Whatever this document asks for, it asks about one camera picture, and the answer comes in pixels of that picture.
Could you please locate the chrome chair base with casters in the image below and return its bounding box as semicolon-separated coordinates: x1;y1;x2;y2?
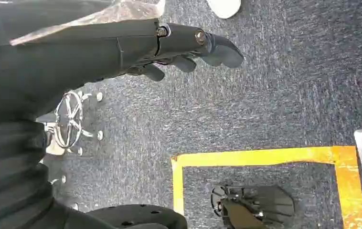
48;174;81;212
36;90;105;157

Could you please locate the yellow floor tape strip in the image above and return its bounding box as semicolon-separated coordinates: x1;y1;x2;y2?
170;155;185;216
170;146;358;167
332;146;362;229

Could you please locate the white shoe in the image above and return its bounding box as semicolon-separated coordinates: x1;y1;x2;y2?
205;0;242;20

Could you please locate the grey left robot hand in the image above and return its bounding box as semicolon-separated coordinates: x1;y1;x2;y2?
0;0;245;125

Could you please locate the clear crinkled plastic film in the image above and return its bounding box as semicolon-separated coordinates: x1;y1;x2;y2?
9;0;166;47

